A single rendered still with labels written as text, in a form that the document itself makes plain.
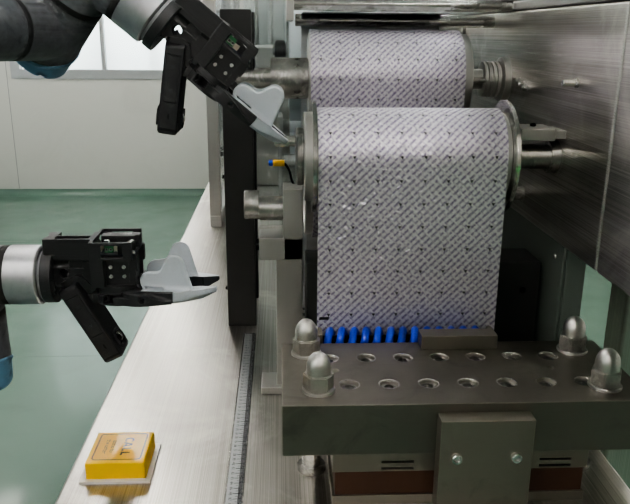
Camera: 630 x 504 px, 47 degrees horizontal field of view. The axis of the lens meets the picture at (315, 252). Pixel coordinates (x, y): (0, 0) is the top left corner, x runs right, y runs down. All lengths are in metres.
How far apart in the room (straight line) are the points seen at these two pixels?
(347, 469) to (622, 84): 0.51
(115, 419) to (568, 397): 0.58
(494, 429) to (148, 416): 0.48
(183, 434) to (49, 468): 1.71
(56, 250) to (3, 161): 6.04
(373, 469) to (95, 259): 0.41
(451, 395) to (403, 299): 0.19
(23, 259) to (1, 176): 6.06
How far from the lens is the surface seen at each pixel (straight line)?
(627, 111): 0.84
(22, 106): 6.84
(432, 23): 1.30
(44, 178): 6.88
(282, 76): 1.16
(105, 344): 0.96
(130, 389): 1.12
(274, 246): 0.99
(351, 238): 0.91
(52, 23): 0.95
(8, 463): 2.76
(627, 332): 1.22
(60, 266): 0.95
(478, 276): 0.96
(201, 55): 0.90
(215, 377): 1.13
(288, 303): 1.02
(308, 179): 0.90
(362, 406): 0.78
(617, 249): 0.85
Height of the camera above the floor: 1.40
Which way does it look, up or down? 17 degrees down
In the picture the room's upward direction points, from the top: straight up
